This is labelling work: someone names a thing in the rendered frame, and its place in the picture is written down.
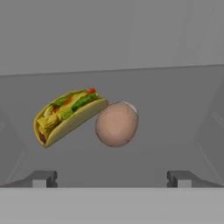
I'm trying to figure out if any brown egg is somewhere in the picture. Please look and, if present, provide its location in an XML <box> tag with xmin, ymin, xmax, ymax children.
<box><xmin>94</xmin><ymin>101</ymin><xmax>140</xmax><ymax>148</ymax></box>

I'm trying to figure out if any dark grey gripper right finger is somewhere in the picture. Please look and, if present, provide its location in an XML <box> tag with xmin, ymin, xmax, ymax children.
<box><xmin>166</xmin><ymin>170</ymin><xmax>224</xmax><ymax>188</ymax></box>

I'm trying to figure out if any yellow taco with filling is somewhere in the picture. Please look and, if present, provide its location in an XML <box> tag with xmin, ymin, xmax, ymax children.
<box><xmin>32</xmin><ymin>87</ymin><xmax>109</xmax><ymax>149</ymax></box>

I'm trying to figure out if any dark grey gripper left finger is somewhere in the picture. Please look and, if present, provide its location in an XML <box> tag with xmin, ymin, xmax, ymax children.
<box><xmin>0</xmin><ymin>170</ymin><xmax>59</xmax><ymax>188</ymax></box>

